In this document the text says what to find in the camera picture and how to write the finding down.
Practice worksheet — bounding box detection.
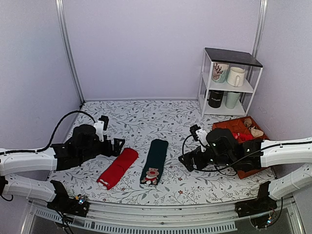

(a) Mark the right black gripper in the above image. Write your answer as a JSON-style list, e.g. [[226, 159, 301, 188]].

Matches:
[[179, 146, 235, 172]]

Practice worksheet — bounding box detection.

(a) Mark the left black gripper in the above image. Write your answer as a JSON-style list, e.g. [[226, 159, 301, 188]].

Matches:
[[79, 135, 125, 164]]

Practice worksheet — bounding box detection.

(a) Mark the dark green reindeer sock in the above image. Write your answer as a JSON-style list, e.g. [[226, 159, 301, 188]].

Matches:
[[140, 139, 169, 186]]

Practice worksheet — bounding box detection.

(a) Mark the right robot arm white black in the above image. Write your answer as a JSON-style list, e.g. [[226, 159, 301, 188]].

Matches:
[[178, 125, 312, 213]]

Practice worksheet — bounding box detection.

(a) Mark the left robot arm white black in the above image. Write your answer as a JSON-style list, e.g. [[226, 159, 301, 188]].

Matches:
[[0, 122, 125, 212]]

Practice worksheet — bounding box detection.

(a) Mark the floral patterned table mat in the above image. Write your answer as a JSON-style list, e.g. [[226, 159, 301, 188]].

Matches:
[[49, 100, 274, 206]]

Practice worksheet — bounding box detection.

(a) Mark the red snowflake rolled sock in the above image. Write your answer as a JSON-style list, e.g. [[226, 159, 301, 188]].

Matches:
[[232, 133, 254, 143]]

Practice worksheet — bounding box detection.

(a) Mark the orange compartment organizer tray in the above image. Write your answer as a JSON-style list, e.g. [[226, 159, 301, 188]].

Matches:
[[212, 116, 275, 180]]

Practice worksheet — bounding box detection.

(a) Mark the black mug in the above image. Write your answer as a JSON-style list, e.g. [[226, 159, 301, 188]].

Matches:
[[208, 90, 224, 108]]

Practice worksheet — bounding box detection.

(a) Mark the beige rolled sock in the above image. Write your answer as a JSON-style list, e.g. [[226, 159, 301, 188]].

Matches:
[[243, 118, 264, 138]]

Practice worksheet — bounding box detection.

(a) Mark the pale green cup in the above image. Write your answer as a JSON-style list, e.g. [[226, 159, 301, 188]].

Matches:
[[225, 92, 241, 109]]

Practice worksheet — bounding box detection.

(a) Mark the floral ceramic mug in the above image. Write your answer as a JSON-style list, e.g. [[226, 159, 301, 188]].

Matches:
[[212, 62, 229, 83]]

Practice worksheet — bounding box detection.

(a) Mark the white ribbed mug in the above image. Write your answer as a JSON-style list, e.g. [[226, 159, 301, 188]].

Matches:
[[227, 67, 246, 87]]

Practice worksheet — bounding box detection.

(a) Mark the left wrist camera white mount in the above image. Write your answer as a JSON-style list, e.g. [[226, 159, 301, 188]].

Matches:
[[94, 115, 109, 142]]

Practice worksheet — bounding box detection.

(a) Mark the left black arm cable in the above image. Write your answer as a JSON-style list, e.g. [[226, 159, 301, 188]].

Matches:
[[36, 110, 98, 153]]

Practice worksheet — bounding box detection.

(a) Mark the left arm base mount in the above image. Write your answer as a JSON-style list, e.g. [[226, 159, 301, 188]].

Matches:
[[47, 180, 90, 217]]

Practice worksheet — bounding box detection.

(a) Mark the front aluminium rail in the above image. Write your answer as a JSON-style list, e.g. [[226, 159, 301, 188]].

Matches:
[[21, 195, 309, 234]]

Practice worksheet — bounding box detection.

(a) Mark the white wire shelf rack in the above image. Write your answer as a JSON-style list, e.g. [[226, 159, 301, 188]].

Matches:
[[198, 48, 263, 117]]

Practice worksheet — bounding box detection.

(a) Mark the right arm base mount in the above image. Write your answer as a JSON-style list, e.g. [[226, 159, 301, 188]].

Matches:
[[234, 181, 281, 229]]

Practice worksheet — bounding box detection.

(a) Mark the left aluminium frame post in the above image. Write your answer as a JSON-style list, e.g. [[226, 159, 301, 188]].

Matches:
[[55, 0, 85, 105]]

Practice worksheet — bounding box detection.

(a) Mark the aluminium frame post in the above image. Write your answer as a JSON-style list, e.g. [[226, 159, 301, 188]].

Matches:
[[55, 0, 85, 105], [252, 0, 268, 58]]

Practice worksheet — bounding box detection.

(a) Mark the right aluminium frame post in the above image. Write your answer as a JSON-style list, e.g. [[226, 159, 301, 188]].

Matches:
[[252, 0, 268, 58]]

